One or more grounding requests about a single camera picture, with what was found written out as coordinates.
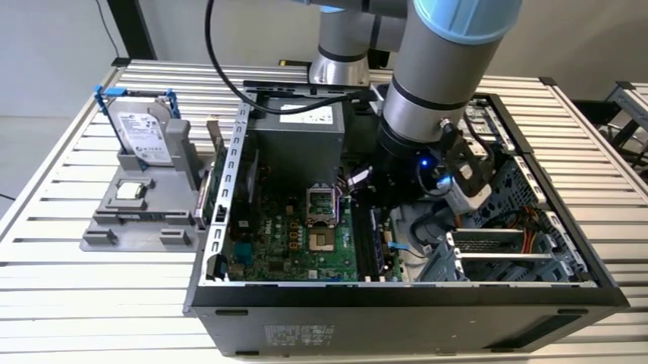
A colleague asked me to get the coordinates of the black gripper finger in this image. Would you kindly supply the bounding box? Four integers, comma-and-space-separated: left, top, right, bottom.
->
346, 166, 376, 200

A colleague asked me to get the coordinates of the RAM stick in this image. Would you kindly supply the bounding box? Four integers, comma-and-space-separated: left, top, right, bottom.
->
114, 212, 170, 221
370, 207, 390, 271

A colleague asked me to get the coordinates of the metal CPU socket cover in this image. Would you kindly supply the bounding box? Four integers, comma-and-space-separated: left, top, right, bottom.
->
304, 183, 339, 228

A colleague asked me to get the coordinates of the grey power supply unit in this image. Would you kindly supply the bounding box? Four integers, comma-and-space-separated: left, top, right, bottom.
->
245, 96, 346, 193

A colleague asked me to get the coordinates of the CPU socket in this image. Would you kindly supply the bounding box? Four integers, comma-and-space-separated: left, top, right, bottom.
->
307, 226, 337, 253

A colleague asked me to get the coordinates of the grey metal drive cage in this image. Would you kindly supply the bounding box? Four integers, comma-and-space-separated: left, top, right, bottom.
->
462, 94, 503, 158

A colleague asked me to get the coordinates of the black case fan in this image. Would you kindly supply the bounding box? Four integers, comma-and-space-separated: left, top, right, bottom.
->
236, 149, 267, 238

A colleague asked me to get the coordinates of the green motherboard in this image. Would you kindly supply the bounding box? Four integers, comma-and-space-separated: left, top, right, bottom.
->
224, 189, 406, 282

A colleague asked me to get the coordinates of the grey metal disk bay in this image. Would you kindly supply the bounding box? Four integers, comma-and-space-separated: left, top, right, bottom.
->
419, 227, 591, 284

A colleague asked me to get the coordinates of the grey parts rack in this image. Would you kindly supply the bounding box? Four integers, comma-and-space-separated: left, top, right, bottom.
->
78, 118, 216, 254

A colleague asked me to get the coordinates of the black open PC case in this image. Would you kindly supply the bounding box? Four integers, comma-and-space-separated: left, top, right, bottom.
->
181, 78, 631, 358

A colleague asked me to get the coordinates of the silver CPU chip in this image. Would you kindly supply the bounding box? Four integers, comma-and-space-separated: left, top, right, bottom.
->
114, 181, 148, 200

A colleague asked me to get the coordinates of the silver hard disk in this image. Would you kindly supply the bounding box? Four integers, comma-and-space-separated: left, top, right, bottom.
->
106, 96, 172, 167

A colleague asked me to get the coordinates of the black looped cable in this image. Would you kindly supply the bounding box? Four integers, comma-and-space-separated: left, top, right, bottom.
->
407, 211, 448, 259

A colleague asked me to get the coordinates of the graphics card with bracket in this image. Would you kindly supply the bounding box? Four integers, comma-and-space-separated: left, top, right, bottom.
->
197, 118, 229, 231

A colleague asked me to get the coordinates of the red yellow wire bundle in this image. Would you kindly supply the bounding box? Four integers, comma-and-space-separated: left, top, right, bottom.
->
518, 206, 538, 255

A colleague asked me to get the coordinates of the blue disk carrier frame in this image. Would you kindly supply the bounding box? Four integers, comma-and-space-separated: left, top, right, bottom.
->
93, 85, 181, 119

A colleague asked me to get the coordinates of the thin black wall cable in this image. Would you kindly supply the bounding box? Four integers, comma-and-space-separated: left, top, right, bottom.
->
94, 0, 122, 58

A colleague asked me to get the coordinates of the black upright post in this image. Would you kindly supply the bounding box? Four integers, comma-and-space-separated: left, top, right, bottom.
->
106, 0, 157, 68

